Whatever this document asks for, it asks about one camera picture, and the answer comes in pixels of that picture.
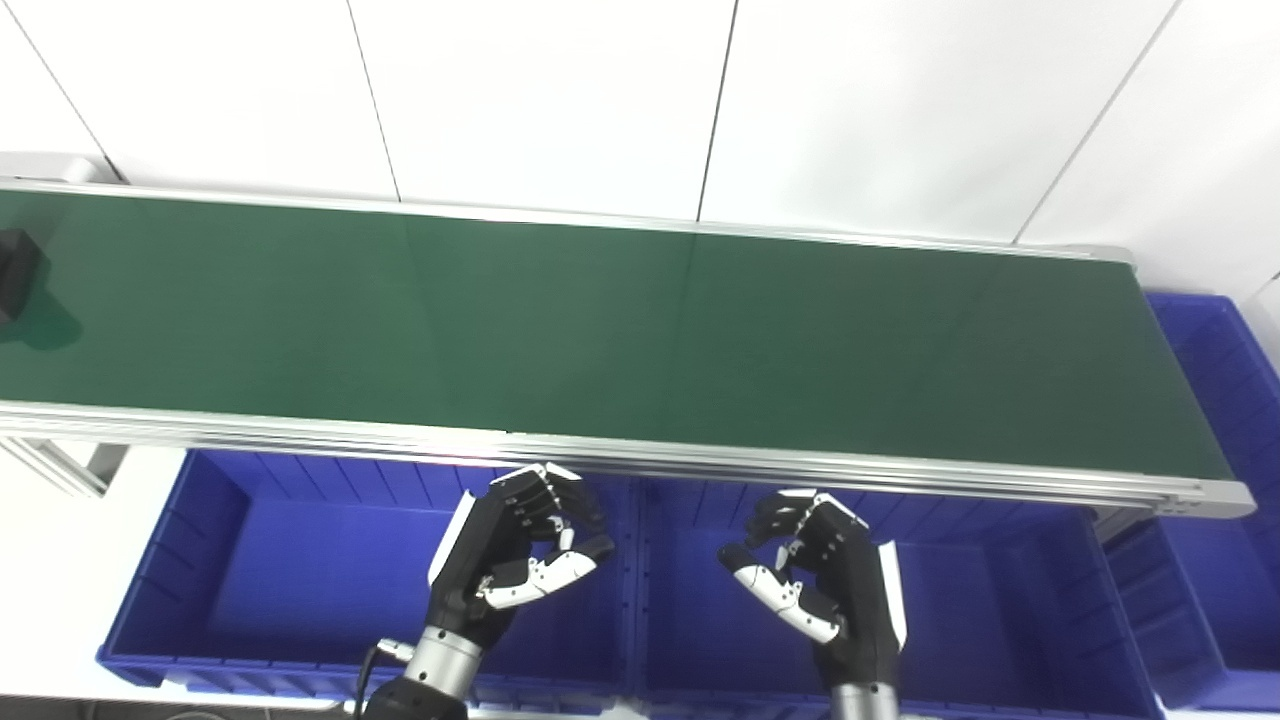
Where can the black cylinder-on-block part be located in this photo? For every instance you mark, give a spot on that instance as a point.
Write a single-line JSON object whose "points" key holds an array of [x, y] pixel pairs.
{"points": [[15, 275]]}

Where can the blue plastic bin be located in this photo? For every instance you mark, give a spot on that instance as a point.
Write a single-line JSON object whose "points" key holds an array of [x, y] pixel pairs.
{"points": [[1000, 620], [1220, 560], [300, 580]]}

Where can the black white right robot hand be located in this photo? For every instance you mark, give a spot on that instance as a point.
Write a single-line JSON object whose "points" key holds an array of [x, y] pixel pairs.
{"points": [[850, 600]]}

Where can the grey conveyor end housing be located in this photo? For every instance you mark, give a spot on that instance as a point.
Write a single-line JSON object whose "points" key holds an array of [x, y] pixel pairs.
{"points": [[50, 168]]}

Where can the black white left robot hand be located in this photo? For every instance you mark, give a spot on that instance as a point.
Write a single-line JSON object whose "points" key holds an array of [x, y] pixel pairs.
{"points": [[470, 560]]}

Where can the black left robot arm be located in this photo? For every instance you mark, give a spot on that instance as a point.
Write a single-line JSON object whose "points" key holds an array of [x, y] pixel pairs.
{"points": [[435, 670]]}

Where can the green conveyor belt aluminium frame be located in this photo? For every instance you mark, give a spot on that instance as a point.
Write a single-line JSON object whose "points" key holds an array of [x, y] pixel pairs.
{"points": [[600, 320]]}

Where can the aluminium conveyor leg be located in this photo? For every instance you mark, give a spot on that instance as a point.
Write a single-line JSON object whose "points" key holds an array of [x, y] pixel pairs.
{"points": [[1120, 522], [60, 465]]}

